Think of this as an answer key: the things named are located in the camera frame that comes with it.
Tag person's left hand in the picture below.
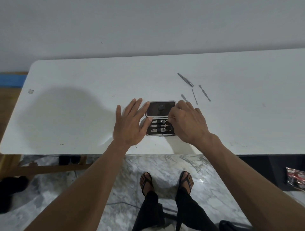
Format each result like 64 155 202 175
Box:
113 98 152 147

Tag person's right hand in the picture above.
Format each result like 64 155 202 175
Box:
167 100 211 145

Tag black grey manicure case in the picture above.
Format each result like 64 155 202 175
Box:
145 100 177 136

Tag person's left forearm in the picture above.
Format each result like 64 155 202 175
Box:
24 140 133 231

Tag person's right forearm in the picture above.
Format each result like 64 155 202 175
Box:
197 134 305 231

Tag steel tweezers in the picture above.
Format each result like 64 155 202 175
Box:
177 73 194 87

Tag steel cuticle pusher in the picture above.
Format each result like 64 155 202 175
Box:
199 85 211 102

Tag black left sandal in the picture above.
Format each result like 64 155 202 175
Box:
140 172 155 197

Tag black sandal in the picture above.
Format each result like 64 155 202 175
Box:
177 171 194 195
140 172 155 197

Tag black right sandal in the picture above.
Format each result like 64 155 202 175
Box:
177 171 194 195

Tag pair of black shoes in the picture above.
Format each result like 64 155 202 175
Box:
59 155 81 165

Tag black trousers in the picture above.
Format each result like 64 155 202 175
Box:
132 187 219 231

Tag black cabinet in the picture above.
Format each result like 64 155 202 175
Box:
238 154 305 192

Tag blue mat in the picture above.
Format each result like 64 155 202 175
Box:
0 74 27 88

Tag black rounded object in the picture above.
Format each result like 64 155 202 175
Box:
219 220 252 231

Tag black bag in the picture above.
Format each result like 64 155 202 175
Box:
0 176 29 214

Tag red printed packet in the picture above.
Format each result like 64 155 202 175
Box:
286 167 305 190

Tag black floor cable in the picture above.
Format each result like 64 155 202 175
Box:
106 202 140 208

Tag wooden table frame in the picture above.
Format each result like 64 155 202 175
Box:
0 154 88 179

